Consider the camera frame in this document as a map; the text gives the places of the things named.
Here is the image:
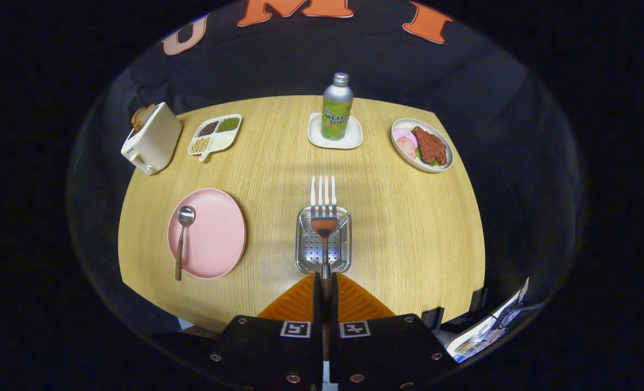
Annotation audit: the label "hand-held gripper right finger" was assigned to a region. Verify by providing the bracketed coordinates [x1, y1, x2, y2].
[330, 273, 457, 391]

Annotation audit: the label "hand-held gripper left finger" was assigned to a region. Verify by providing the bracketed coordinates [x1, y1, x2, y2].
[208, 273, 323, 391]

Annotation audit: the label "wooden-handled metal fork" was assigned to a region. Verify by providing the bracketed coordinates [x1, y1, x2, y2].
[309, 175, 338, 359]

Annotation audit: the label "wooden-handled metal spoon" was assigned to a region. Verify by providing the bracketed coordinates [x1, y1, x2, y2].
[174, 206, 196, 281]

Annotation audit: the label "pink round plate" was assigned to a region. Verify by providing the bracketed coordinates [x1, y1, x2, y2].
[167, 188, 247, 280]

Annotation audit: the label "white paper sheets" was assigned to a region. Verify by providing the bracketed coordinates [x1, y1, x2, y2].
[446, 277, 530, 363]

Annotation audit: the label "white square coaster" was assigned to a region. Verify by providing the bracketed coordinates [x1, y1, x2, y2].
[307, 112, 363, 150]

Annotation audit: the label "green lettuce leaf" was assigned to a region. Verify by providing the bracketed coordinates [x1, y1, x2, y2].
[415, 148, 442, 167]

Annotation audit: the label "pink ham slices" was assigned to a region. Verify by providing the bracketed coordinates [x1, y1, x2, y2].
[392, 128, 419, 159]

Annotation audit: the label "brown grilled meat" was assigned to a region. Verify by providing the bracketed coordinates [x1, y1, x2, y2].
[412, 126, 448, 166]

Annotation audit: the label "white oval plate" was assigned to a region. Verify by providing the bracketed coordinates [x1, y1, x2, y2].
[391, 118, 454, 173]

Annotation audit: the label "green soda bottle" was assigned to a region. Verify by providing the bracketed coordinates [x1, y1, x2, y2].
[321, 72, 354, 141]

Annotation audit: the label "white divided dish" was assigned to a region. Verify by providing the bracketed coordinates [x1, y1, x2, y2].
[187, 113, 243, 162]

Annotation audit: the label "white toaster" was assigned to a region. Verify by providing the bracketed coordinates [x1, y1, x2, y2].
[121, 102, 183, 176]

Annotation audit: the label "toasted bread slice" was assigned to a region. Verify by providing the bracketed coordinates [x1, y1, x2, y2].
[131, 104, 157, 134]

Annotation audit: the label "metal wire cutlery basket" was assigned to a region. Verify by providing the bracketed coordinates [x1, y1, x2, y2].
[295, 205, 353, 274]

